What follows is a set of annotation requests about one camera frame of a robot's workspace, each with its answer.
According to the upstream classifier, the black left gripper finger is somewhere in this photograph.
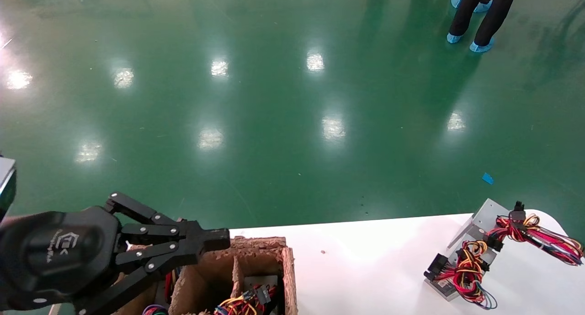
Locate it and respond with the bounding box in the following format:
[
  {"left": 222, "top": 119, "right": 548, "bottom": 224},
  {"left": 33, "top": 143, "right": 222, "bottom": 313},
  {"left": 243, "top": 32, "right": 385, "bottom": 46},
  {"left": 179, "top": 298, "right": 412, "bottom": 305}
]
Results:
[
  {"left": 106, "top": 192, "right": 230, "bottom": 243},
  {"left": 75, "top": 238, "right": 231, "bottom": 315}
]

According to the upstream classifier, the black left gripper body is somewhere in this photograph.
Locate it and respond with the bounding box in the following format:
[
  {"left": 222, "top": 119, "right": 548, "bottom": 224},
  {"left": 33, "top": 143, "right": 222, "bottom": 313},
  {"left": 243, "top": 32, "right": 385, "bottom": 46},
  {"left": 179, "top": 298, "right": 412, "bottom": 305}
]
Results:
[{"left": 0, "top": 206, "right": 122, "bottom": 311}]

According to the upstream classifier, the brown compartment box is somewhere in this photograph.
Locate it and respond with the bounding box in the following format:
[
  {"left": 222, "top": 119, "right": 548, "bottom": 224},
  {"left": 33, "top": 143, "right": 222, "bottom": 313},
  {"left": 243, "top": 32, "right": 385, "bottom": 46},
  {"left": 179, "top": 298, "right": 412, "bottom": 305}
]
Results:
[{"left": 112, "top": 236, "right": 298, "bottom": 315}]

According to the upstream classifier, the person in black trousers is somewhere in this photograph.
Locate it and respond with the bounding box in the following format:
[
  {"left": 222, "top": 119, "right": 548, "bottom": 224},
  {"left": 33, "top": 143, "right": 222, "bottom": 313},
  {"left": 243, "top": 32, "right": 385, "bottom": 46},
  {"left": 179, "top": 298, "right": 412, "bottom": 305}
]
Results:
[{"left": 449, "top": 0, "right": 521, "bottom": 46}]

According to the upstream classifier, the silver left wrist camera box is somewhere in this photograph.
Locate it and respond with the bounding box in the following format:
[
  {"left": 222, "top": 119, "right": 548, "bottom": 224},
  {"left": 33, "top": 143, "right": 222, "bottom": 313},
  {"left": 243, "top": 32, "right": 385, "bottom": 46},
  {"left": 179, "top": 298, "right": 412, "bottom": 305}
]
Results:
[{"left": 0, "top": 157, "right": 17, "bottom": 219}]

